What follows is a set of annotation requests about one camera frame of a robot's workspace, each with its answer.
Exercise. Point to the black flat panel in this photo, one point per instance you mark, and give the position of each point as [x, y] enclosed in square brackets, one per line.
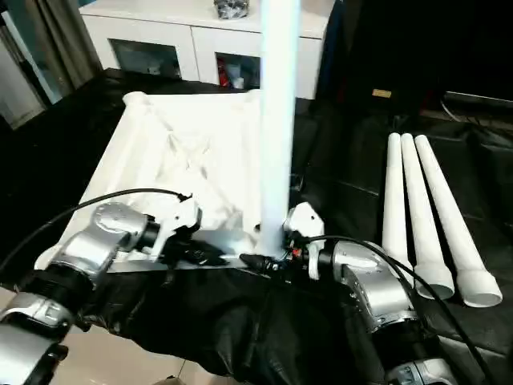
[481, 98]

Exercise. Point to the white cabinet with glass doors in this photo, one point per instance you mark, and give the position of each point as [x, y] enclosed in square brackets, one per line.
[160, 32]

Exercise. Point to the white plastic table leg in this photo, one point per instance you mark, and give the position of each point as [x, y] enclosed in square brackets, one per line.
[414, 192]
[390, 192]
[439, 192]
[276, 120]

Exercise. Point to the white plastic table top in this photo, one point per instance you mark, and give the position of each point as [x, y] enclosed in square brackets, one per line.
[160, 140]

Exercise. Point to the dark metallic object on cabinet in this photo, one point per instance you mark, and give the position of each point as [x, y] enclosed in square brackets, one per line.
[231, 9]

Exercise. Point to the grey brown curtain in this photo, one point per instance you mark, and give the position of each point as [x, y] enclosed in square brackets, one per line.
[52, 52]

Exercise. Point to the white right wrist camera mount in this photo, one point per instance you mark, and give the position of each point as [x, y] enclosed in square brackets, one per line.
[306, 218]

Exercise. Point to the small tan label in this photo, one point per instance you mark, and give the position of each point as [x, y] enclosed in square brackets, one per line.
[380, 93]

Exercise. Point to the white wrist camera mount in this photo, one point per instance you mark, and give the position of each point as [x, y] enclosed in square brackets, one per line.
[306, 218]
[180, 212]

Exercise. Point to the black work mat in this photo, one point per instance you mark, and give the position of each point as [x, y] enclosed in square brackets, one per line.
[240, 321]

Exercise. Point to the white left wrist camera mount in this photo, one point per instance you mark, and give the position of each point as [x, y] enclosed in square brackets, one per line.
[180, 212]

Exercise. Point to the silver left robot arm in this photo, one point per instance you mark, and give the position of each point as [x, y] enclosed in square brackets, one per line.
[108, 224]

